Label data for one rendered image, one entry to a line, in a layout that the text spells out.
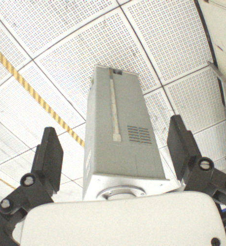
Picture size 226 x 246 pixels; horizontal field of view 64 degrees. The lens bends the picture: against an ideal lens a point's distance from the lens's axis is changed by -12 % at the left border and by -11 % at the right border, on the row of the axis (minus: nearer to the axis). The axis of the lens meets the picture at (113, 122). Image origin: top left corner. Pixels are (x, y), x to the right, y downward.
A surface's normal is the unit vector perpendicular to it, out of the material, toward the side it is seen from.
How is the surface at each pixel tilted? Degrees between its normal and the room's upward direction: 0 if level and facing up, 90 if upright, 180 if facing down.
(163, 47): 0
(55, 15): 0
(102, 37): 0
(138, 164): 90
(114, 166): 90
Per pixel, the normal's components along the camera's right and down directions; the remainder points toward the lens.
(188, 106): 0.06, 0.67
